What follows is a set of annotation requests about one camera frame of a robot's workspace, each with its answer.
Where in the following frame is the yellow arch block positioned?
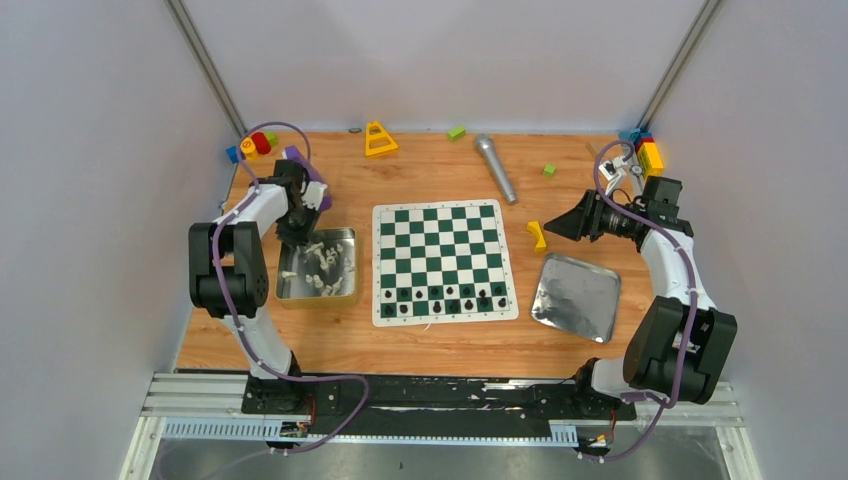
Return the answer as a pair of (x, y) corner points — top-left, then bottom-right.
(526, 221), (548, 254)

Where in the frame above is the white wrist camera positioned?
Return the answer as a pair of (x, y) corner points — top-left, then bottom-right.
(598, 156), (630, 197)
(301, 180), (332, 212)

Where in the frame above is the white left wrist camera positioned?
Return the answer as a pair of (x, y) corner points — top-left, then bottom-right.
(301, 180), (332, 212)

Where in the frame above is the blue cube block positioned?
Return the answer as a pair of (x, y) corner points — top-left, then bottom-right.
(225, 145), (241, 164)

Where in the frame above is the red cylinder block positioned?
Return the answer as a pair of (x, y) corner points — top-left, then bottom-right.
(251, 131), (274, 155)

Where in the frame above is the yellow triangle block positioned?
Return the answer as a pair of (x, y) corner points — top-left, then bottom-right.
(364, 121), (399, 159)

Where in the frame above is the grey microphone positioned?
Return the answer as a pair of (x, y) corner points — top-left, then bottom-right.
(474, 133), (518, 205)

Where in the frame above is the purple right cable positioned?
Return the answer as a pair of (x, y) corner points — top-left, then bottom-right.
(576, 139), (700, 464)

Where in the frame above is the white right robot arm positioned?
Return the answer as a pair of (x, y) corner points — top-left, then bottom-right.
(544, 177), (738, 418)

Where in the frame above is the purple metronome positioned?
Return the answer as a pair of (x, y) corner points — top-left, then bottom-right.
(282, 145), (333, 212)

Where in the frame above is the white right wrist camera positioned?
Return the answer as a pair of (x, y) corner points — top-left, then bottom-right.
(598, 156), (630, 197)

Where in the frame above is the yellow red blue brick stack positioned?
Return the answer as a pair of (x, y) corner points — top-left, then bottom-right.
(619, 129), (665, 177)

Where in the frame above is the silver tin lid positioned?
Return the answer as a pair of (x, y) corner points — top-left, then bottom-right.
(531, 253), (622, 344)

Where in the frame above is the green block far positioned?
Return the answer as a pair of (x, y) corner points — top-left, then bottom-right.
(446, 125), (467, 142)

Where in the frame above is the gold tin box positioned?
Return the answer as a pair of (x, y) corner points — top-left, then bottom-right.
(275, 227), (361, 310)

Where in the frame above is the green white chess board mat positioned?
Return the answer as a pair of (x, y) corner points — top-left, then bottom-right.
(371, 199), (520, 327)

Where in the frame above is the yellow cylinder block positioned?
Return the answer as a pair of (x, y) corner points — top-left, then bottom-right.
(239, 136), (260, 160)

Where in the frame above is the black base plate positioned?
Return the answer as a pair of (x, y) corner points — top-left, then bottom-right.
(241, 374), (636, 438)

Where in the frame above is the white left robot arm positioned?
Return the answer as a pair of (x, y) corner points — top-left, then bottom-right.
(188, 159), (326, 413)

